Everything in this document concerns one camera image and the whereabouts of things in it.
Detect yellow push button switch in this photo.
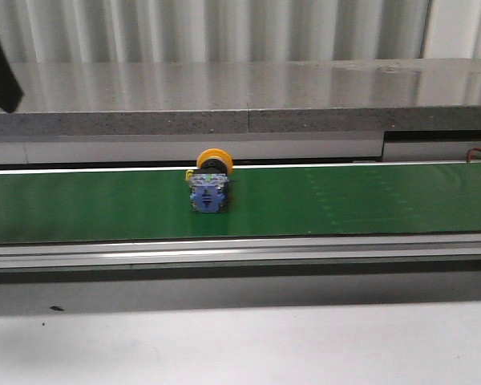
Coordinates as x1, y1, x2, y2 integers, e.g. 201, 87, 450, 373
185, 148, 233, 213

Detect green conveyor belt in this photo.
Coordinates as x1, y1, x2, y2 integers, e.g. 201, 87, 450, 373
0, 162, 481, 245

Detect white pleated curtain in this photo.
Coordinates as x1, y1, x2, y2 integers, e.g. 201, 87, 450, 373
0, 1, 481, 63

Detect grey conveyor rear frame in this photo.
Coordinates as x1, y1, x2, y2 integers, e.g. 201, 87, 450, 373
0, 130, 481, 165

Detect aluminium conveyor front rail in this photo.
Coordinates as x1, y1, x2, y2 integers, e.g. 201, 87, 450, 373
0, 233, 481, 273

